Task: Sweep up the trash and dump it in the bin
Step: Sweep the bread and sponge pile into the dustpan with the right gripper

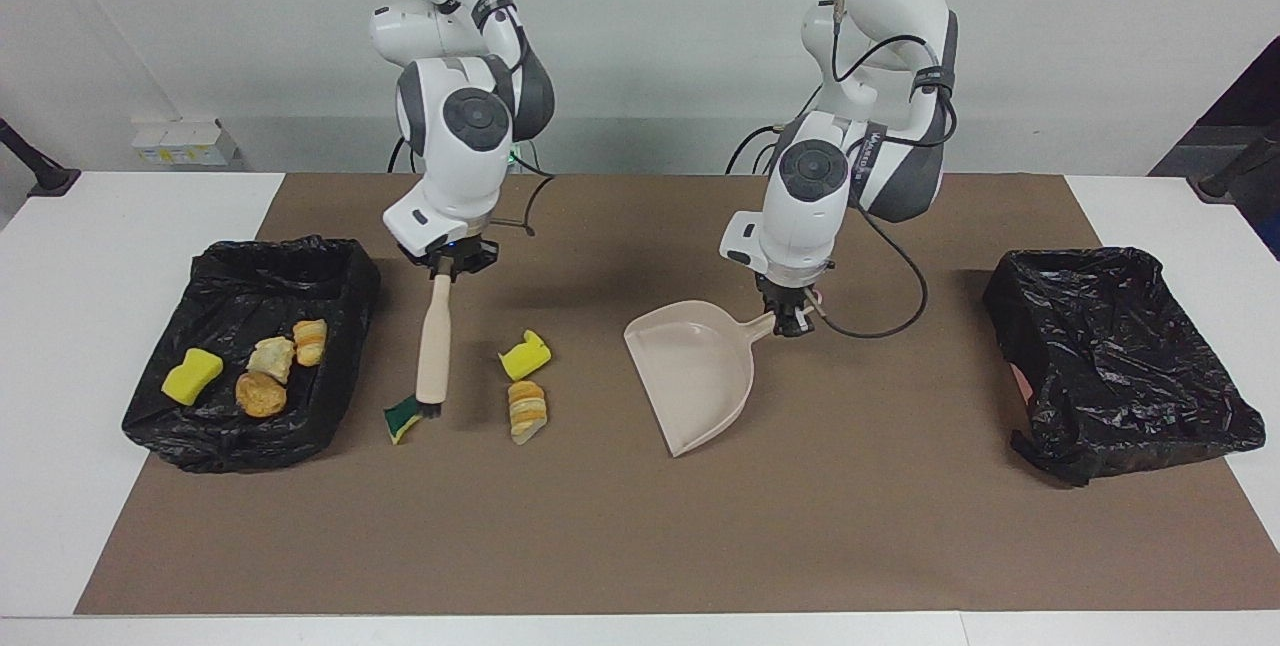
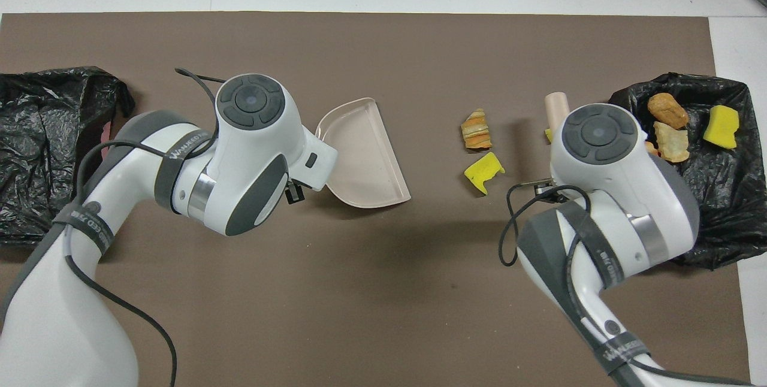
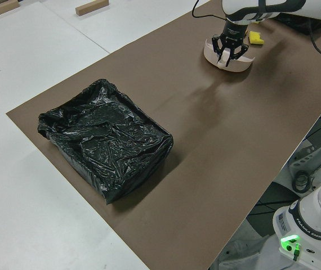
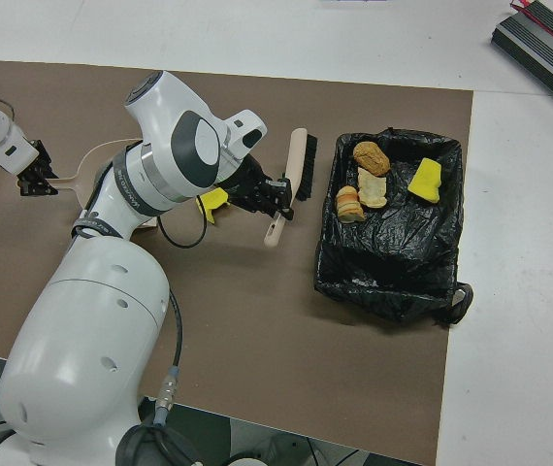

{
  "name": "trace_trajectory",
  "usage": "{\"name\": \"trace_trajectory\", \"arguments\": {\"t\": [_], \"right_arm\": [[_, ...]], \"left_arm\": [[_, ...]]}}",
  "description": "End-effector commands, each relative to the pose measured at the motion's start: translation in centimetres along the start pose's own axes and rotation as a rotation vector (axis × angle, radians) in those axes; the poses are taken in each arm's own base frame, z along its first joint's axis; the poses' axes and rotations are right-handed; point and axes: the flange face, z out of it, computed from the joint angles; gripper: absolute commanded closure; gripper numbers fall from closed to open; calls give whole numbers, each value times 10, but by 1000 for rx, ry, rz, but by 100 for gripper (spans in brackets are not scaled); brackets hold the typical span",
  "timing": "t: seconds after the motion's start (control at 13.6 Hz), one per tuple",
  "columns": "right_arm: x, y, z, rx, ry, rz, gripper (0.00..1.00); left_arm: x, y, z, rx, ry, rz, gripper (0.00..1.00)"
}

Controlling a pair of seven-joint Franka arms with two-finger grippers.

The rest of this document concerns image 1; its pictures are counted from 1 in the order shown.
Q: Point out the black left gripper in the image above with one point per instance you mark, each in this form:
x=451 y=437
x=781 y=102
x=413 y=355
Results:
x=785 y=291

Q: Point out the small green yellow sponge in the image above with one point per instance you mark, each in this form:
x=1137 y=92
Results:
x=400 y=419

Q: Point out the black bag lined pink bin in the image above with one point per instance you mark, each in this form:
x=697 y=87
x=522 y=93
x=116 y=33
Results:
x=1120 y=376

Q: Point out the beige hand brush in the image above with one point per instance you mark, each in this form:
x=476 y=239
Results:
x=435 y=346

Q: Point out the beige plastic dustpan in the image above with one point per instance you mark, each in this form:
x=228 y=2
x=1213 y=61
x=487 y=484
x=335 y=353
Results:
x=695 y=376

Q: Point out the brown paper table mat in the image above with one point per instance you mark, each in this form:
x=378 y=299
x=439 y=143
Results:
x=640 y=546

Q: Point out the pale bread chunk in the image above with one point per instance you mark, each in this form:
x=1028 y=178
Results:
x=272 y=358

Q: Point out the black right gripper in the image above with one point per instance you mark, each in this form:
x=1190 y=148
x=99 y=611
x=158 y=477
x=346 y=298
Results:
x=450 y=251

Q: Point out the brown bread roll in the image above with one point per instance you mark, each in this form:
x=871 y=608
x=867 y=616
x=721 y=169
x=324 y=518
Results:
x=261 y=394

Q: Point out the small striped bread piece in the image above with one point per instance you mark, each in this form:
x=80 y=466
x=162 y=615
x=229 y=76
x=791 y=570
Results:
x=310 y=341

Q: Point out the thick green yellow sponge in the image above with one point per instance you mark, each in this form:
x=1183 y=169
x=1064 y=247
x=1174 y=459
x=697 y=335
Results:
x=192 y=376

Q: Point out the black clamp stand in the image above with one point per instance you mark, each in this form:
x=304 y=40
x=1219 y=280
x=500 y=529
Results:
x=45 y=176
x=1225 y=181

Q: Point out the white wall socket box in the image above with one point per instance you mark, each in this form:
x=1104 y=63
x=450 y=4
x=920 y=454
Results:
x=185 y=141

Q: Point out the large striped croissant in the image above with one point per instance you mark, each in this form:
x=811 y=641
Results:
x=526 y=411

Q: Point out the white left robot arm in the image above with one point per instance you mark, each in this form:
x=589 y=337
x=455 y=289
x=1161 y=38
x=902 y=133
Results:
x=810 y=196

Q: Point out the curled yellow sponge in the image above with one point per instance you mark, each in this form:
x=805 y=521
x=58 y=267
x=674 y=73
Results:
x=522 y=359

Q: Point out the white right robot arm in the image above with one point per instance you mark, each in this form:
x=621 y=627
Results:
x=460 y=146

